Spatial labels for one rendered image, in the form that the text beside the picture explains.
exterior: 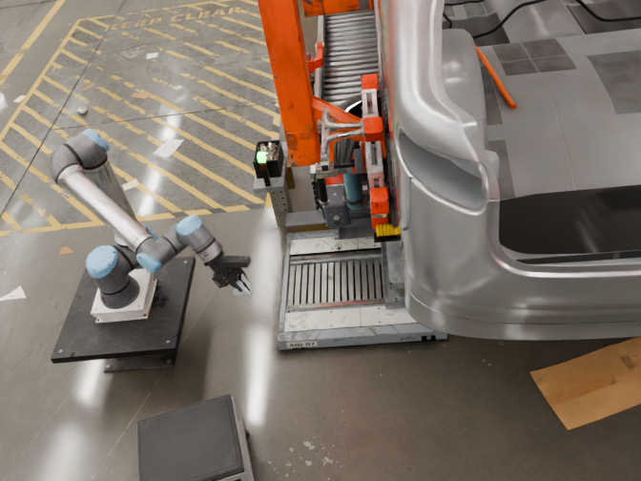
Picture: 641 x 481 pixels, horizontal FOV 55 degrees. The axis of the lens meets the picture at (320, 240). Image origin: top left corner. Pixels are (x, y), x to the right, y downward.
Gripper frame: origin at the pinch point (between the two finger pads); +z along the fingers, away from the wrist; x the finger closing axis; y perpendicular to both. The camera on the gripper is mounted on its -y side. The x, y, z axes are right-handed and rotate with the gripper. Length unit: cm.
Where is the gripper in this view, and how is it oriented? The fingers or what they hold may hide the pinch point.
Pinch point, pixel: (250, 293)
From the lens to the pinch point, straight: 235.6
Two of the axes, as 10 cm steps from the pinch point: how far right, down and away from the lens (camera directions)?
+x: -2.8, 5.3, -8.0
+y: -7.7, 3.7, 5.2
